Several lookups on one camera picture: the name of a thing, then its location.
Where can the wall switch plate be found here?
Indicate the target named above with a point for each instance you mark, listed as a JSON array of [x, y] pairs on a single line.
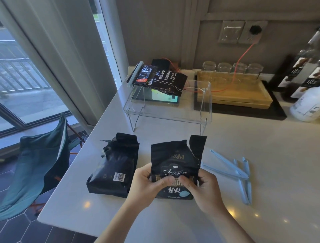
[[231, 32]]

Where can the small black packet red label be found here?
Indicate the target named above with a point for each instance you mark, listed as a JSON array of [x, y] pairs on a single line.
[[145, 75]]

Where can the open light blue sealing clip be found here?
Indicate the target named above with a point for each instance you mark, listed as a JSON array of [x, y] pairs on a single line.
[[228, 172]]

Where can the clear acrylic stand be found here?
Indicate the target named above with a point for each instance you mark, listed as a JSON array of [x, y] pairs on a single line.
[[172, 114]]

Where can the person's left forearm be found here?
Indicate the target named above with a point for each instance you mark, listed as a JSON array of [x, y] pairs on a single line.
[[120, 222]]

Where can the black coffee bag blue label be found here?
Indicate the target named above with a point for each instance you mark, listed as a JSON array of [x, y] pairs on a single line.
[[172, 156]]

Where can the black coffee bag white print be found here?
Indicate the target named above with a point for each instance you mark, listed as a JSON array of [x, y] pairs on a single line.
[[170, 78]]

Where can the metal balcony railing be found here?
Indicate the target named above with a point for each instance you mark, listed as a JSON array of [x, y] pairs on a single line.
[[21, 75]]

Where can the clear drinking glass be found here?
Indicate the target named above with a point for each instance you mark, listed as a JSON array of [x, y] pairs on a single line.
[[255, 68], [224, 67], [209, 66], [239, 68]]

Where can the white plastic bottle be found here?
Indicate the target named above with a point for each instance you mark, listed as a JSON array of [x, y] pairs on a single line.
[[306, 106]]

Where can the person's right forearm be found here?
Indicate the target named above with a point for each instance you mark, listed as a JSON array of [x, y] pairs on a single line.
[[228, 226]]

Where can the wall socket plate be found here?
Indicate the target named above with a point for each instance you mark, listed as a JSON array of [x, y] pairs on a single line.
[[252, 32]]

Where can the green folding chair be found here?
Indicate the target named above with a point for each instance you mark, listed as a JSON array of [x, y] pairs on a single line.
[[37, 165]]

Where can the wooden tray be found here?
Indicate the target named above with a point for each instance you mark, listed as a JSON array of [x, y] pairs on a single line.
[[240, 94]]

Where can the black mat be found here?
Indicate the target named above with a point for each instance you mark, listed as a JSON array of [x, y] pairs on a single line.
[[275, 110]]

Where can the person's left thumb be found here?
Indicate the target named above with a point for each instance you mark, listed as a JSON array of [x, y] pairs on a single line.
[[166, 180]]

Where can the black coffee bag with barcode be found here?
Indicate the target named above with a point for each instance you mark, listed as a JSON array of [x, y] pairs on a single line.
[[115, 162]]

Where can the syrup bottle dark label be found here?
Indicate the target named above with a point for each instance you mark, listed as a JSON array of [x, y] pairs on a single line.
[[308, 83]]

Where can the person's right thumb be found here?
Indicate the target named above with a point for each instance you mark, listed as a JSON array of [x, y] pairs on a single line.
[[187, 181]]

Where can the person's left hand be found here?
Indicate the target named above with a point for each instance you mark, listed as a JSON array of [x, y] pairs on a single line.
[[143, 186]]

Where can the tall clear syrup bottle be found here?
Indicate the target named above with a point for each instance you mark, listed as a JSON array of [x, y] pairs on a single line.
[[298, 67]]

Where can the black plug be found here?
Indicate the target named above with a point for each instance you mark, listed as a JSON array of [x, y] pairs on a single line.
[[255, 30]]

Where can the person's right hand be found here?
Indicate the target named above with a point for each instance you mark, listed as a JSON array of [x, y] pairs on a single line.
[[206, 194]]

